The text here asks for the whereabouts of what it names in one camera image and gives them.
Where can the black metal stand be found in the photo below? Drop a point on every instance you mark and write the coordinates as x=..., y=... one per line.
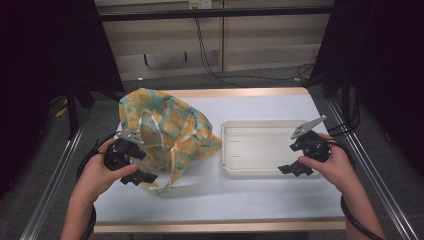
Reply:
x=72, y=113

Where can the orange-print teal cloth bag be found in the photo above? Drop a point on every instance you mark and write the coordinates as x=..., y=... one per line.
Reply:
x=173, y=133

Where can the white plastic tray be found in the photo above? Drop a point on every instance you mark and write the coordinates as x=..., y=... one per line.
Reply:
x=256, y=146

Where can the person's left hand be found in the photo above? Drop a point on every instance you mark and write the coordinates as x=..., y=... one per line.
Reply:
x=93, y=176

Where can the black horizontal metal bar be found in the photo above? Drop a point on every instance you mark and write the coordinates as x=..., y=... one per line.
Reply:
x=200, y=14

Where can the aluminium floor rail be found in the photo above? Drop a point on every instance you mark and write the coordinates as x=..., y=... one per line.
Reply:
x=376, y=173
x=50, y=190

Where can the person's right hand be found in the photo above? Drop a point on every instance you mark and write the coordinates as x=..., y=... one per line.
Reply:
x=336, y=166

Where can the white wall socket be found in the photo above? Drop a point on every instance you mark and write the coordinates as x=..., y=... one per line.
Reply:
x=200, y=3

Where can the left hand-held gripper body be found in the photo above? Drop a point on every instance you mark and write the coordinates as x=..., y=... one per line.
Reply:
x=116, y=156

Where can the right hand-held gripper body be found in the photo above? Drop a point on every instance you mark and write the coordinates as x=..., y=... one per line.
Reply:
x=313, y=146

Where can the yellow tape piece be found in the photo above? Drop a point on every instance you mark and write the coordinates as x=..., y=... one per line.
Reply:
x=61, y=112

